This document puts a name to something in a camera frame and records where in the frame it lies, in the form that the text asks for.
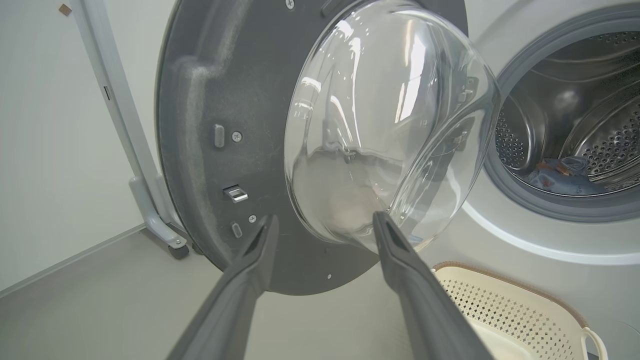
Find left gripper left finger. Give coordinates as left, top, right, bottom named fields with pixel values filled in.
left=167, top=215, right=280, bottom=360

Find white front-load washing machine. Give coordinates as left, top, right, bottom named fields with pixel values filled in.
left=420, top=0, right=640, bottom=360

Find metal leg with caster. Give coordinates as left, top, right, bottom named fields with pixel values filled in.
left=70, top=0, right=191, bottom=260

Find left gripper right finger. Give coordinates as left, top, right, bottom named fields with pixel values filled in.
left=372, top=211, right=493, bottom=360

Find steel washer drum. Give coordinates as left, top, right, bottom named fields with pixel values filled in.
left=495, top=31, right=640, bottom=197

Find cream perforated laundry basket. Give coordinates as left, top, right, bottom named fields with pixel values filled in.
left=431, top=261, right=610, bottom=360

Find blue and cream pajama top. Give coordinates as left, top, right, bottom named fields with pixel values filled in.
left=557, top=156, right=593, bottom=177

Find dark round glass washer door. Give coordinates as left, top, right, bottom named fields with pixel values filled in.
left=155, top=0, right=502, bottom=296

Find blue cartoon print pajama trousers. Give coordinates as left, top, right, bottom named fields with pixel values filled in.
left=522, top=159, right=608, bottom=197

